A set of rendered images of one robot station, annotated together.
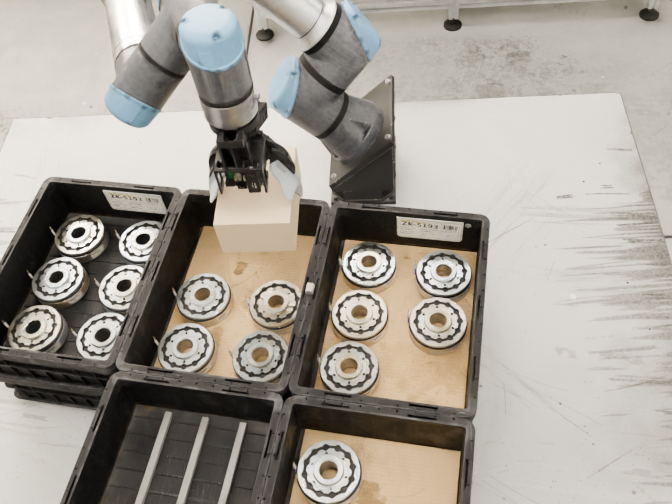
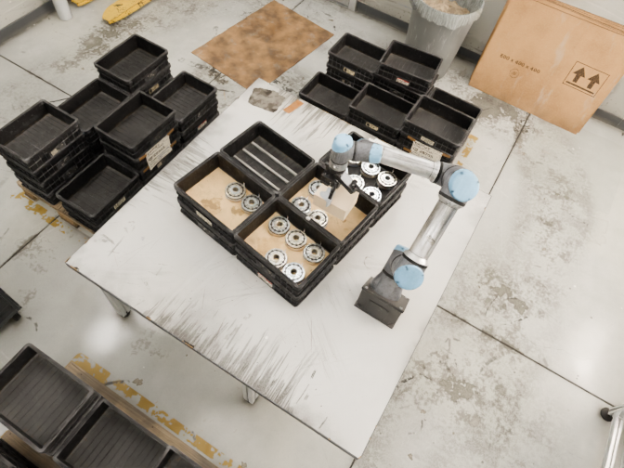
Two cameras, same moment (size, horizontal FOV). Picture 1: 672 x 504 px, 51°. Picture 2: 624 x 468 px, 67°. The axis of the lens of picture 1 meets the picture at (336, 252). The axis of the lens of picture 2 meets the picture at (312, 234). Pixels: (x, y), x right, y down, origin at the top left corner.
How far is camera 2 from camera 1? 1.70 m
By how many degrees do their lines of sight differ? 52
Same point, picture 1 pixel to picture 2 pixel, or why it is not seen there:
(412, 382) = (263, 242)
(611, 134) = (334, 427)
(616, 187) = (303, 400)
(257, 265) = (341, 225)
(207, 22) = (342, 138)
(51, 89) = (593, 275)
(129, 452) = (296, 165)
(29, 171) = not seen: hidden behind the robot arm
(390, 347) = (279, 243)
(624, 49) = not seen: outside the picture
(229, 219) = not seen: hidden behind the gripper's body
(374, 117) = (381, 289)
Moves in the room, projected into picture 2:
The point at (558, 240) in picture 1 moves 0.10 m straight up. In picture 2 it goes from (293, 353) to (295, 345)
